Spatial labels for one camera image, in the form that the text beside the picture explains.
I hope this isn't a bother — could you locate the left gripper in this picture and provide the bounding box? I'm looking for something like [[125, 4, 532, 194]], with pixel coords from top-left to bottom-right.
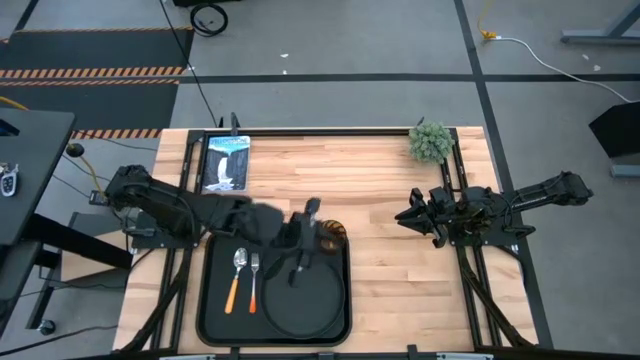
[[262, 212, 321, 289]]

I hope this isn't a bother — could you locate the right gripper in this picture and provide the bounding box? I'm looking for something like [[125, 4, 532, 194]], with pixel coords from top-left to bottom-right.
[[394, 187, 464, 248]]

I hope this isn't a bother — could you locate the fork with orange handle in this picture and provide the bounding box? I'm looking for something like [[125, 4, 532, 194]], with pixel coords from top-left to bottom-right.
[[248, 252, 261, 315]]

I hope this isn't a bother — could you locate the dark grey round plate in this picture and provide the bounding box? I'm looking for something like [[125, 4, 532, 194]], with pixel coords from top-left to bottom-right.
[[259, 254, 347, 340]]

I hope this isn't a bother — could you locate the spoon with orange handle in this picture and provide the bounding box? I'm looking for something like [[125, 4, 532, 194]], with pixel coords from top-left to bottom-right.
[[224, 247, 249, 315]]

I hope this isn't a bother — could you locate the black plastic tray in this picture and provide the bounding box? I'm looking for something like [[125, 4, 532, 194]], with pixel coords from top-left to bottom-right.
[[195, 230, 353, 348]]

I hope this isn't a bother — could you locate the green artificial plant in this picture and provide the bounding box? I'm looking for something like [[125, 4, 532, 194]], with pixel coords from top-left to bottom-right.
[[408, 121, 456, 165]]

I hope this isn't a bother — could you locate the book with waterfall cover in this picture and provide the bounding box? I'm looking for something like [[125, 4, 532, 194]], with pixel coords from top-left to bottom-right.
[[201, 134, 251, 195]]

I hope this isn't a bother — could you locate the black floor box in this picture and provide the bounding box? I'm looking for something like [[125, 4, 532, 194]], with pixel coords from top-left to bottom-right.
[[588, 101, 640, 159]]

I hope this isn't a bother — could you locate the black mat with hazard stripes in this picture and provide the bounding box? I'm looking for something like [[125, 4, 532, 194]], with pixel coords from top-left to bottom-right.
[[0, 78, 180, 140], [0, 27, 195, 81]]

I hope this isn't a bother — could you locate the black desk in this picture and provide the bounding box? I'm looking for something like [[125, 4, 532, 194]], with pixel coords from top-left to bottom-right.
[[0, 107, 135, 346]]

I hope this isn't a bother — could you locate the white key fob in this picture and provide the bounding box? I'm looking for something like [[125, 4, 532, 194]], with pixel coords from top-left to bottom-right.
[[0, 162, 20, 198]]

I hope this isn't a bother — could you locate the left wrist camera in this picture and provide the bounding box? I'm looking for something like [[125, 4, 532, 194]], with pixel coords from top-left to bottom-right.
[[304, 197, 322, 226]]

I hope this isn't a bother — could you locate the black aluminium table frame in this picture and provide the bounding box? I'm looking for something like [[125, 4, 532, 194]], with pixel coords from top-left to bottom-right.
[[119, 127, 556, 360]]

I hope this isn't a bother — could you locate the yellow extension cable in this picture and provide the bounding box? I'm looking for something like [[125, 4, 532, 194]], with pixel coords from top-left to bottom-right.
[[476, 0, 500, 41]]

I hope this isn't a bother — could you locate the white floor cable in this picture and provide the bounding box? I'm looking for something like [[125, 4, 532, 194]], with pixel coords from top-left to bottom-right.
[[494, 35, 636, 105]]

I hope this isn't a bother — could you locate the black floor cable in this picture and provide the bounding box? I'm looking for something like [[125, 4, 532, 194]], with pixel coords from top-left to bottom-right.
[[158, 0, 224, 129]]

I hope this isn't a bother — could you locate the grey desk leg frame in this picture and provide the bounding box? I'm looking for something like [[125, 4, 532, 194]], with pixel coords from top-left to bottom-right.
[[559, 0, 640, 46]]

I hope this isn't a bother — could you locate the black cable coil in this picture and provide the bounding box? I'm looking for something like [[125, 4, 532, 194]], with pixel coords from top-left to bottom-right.
[[189, 2, 230, 38]]

